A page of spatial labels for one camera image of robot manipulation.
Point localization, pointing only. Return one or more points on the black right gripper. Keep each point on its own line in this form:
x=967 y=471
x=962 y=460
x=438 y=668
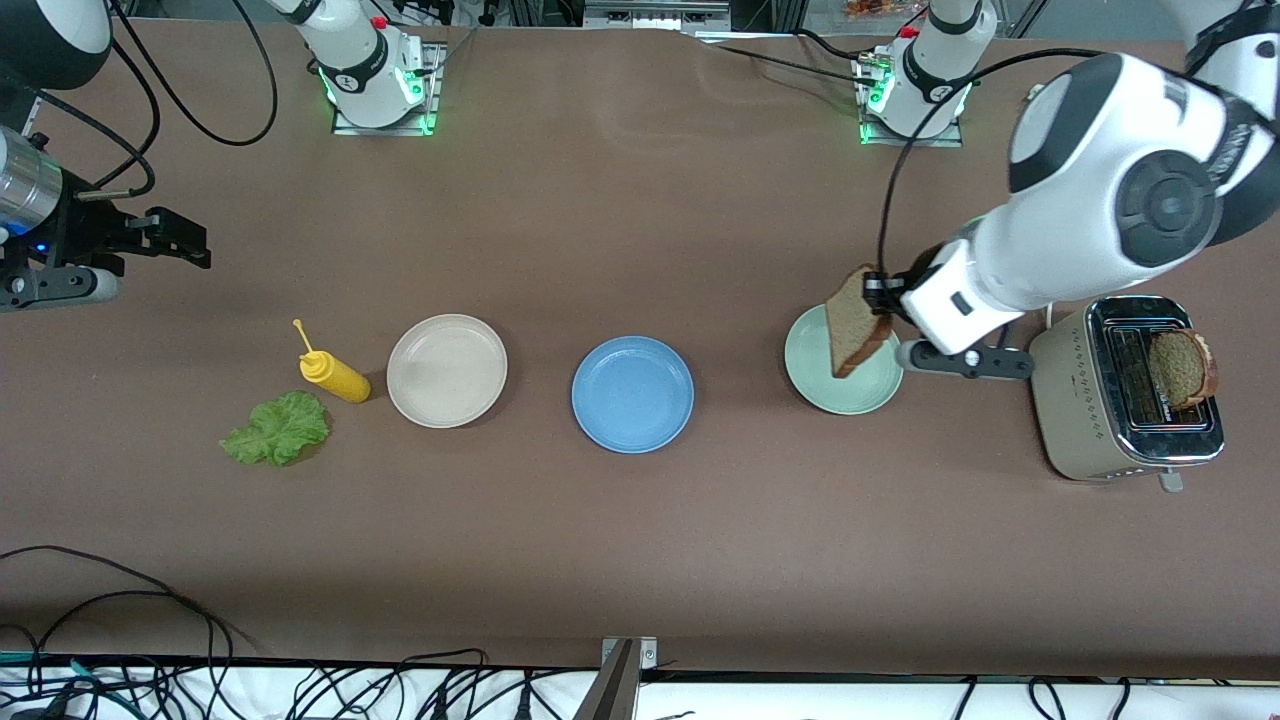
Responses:
x=88 y=233

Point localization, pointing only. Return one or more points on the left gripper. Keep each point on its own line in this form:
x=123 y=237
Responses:
x=908 y=278

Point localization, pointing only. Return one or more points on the brown bread slice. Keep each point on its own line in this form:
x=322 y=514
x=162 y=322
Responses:
x=1180 y=368
x=855 y=330

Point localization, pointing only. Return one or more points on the yellow mustard squeeze bottle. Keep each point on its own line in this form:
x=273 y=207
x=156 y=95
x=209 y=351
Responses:
x=340 y=380

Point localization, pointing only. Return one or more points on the green lettuce leaf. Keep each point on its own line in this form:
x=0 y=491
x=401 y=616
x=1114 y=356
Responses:
x=280 y=430

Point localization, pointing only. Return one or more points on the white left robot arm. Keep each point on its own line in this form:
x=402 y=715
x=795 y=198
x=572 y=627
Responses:
x=1100 y=170

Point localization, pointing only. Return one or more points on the green round plate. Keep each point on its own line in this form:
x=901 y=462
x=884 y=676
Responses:
x=805 y=360

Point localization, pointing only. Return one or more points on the blue round plate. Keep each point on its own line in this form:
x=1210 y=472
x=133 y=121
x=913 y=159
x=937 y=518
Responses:
x=632 y=395

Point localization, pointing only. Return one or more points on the beige round plate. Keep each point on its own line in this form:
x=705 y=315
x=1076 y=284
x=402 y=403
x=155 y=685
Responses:
x=446 y=371

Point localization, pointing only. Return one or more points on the beige chrome toaster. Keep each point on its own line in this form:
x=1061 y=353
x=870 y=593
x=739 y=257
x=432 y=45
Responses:
x=1065 y=400

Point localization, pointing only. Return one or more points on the orange snack packet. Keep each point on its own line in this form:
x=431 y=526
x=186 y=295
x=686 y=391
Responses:
x=870 y=8

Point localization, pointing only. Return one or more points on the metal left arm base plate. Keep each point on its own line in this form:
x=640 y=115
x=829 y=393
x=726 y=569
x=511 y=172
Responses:
x=900 y=142

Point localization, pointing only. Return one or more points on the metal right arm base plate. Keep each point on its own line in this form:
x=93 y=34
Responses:
x=433 y=75

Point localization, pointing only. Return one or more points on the aluminium frame bar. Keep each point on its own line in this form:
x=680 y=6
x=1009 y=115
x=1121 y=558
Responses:
x=650 y=15

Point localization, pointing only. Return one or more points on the metal table edge bracket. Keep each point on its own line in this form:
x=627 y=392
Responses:
x=645 y=652

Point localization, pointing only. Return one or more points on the dark aluminium profile post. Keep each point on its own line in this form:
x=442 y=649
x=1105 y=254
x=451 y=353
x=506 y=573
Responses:
x=610 y=690

